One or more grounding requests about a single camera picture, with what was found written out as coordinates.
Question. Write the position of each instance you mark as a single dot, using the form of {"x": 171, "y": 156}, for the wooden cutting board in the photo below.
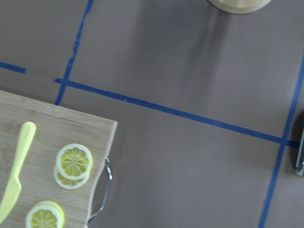
{"x": 56, "y": 127}

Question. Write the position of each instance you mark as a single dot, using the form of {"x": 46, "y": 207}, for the lower lemon slice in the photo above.
{"x": 45, "y": 214}

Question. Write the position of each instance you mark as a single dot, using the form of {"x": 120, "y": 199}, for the wooden mug tree stand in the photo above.
{"x": 239, "y": 6}

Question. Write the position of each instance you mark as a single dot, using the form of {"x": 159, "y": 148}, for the yellow plastic knife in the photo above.
{"x": 14, "y": 187}

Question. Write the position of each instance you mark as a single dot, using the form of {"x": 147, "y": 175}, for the upper lemon slice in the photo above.
{"x": 74, "y": 161}

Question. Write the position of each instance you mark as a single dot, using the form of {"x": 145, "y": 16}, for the metal scoop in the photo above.
{"x": 299, "y": 167}

